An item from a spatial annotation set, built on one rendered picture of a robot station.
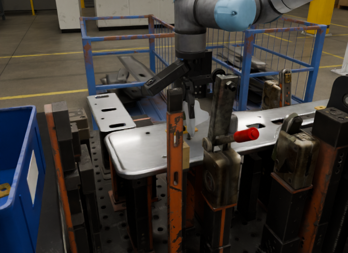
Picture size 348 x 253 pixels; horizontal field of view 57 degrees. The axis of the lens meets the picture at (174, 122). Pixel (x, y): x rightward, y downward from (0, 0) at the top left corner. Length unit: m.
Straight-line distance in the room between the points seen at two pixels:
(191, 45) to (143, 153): 0.27
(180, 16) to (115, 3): 7.84
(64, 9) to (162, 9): 2.43
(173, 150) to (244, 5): 0.31
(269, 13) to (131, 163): 0.45
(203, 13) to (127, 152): 0.36
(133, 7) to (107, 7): 0.65
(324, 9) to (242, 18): 7.70
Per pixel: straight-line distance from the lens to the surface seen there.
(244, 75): 2.89
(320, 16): 8.32
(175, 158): 0.63
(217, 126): 0.64
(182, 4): 0.74
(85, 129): 0.83
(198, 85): 0.80
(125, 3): 8.61
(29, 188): 0.51
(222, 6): 0.66
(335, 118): 0.73
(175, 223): 0.73
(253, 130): 0.55
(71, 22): 8.51
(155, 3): 8.78
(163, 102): 3.29
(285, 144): 0.74
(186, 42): 0.75
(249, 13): 0.68
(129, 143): 0.81
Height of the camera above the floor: 1.39
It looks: 25 degrees down
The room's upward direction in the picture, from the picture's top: straight up
